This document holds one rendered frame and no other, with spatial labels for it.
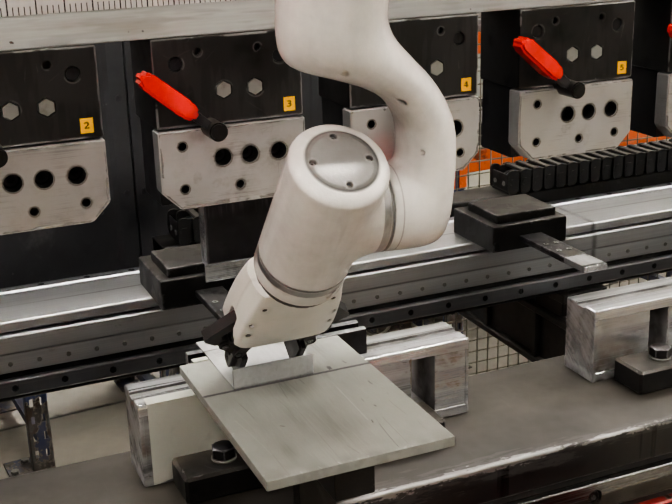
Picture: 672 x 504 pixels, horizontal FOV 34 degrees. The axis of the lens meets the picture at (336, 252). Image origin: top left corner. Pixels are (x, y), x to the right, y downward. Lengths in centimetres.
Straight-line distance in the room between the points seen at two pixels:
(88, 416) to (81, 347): 197
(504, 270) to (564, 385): 27
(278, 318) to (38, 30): 33
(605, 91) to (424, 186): 42
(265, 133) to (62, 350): 45
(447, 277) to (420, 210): 65
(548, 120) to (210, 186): 39
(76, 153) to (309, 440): 34
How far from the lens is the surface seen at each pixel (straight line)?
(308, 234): 89
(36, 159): 105
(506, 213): 155
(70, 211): 107
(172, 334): 144
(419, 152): 92
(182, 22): 107
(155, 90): 103
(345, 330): 124
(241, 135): 110
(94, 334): 141
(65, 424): 336
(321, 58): 85
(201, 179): 109
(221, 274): 117
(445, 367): 130
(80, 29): 105
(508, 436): 129
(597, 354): 142
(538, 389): 140
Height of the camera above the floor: 148
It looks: 19 degrees down
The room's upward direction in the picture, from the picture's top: 2 degrees counter-clockwise
